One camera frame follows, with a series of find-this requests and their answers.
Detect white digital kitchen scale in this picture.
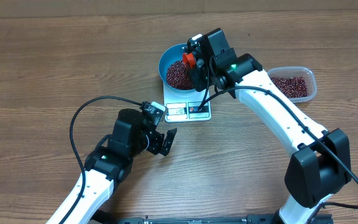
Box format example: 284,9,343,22
163,83,211,123

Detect red plastic scoop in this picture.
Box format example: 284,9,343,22
182,53,196,69

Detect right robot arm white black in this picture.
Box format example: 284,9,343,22
183,28,351,223

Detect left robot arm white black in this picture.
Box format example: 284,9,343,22
47,102,177,223

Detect red beans in container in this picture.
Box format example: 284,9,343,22
271,77,308,98

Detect red beans in bowl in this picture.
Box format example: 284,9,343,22
166,60,194,90

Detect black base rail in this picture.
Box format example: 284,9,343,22
88,210,334,224

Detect blue bowl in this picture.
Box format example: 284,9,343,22
158,44,200,96

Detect clear plastic container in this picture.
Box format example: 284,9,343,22
267,67,318,103

